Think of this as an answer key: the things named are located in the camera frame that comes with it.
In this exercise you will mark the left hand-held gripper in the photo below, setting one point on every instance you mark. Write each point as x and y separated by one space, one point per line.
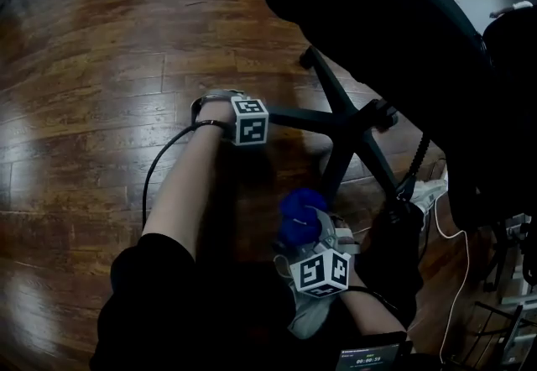
251 126

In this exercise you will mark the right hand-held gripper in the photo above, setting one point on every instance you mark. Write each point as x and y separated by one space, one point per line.
321 273

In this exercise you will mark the blue cloth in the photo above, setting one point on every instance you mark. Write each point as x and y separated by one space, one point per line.
302 214

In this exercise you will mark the black office chair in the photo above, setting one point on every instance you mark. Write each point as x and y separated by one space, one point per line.
377 25

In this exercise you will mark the person's right forearm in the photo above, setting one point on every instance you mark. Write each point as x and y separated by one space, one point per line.
369 310

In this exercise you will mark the person's left forearm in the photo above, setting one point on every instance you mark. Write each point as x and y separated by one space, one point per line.
184 193

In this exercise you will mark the person's left hand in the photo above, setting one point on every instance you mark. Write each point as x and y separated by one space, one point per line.
216 112

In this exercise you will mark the person's white sneaker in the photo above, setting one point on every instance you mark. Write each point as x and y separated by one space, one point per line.
310 319
428 193

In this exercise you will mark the person's black trousers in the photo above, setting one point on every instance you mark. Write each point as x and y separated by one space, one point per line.
390 256

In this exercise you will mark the black smartphone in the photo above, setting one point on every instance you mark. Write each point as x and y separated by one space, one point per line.
369 356

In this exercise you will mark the person's black shirt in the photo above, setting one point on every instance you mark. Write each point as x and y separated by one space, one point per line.
168 310

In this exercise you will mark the black metal rack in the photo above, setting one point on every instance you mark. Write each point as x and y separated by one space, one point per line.
512 319

